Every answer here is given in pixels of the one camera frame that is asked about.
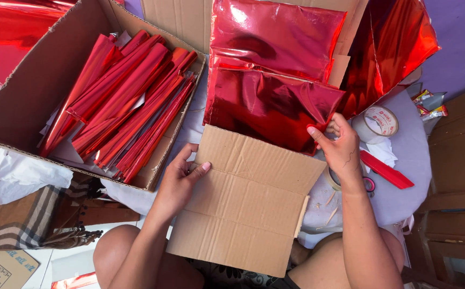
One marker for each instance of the person's left hand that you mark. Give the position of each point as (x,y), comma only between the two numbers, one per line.
(174,188)

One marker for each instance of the folded red foil strip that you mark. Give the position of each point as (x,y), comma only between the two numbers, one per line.
(387,170)

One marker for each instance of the small red foil scrap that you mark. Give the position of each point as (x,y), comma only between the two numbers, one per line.
(75,281)

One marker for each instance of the large crinkled red foil sheet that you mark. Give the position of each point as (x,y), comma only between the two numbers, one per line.
(393,44)

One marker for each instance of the person's left leg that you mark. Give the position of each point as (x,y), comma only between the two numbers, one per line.
(116,257)

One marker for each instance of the white adhesive tape roll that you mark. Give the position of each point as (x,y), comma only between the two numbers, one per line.
(377,124)

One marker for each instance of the wooden furniture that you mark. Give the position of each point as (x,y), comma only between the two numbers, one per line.
(457,180)

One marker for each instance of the clear adhesive tape roll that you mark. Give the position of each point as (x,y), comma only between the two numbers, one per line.
(331,178)

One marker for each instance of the crumpled white paper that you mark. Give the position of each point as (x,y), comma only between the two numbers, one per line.
(23,176)

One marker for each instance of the cardboard sheet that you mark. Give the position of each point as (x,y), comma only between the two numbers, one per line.
(244,204)

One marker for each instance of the colourful snack packets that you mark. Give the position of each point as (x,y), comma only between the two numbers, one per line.
(427,106)

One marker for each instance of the person's leg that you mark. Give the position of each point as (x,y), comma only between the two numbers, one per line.
(321,261)
(116,257)

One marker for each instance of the open brown cardboard box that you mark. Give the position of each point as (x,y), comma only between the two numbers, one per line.
(27,88)

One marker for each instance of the red foil roll sheet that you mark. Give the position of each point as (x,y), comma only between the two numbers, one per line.
(3,36)

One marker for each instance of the brown plaid blanket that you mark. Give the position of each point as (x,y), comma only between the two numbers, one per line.
(19,220)

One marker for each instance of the pile of red foil rolls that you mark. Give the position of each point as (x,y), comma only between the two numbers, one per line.
(128,104)

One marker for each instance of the thin wooden stick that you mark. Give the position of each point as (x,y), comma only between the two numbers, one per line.
(331,216)
(331,198)

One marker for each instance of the person's right hand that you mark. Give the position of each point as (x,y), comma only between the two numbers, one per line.
(343,152)

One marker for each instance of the person's right leg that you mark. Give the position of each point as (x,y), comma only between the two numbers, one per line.
(321,261)

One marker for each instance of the stack of red foil sheets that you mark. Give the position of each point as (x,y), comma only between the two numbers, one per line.
(272,36)

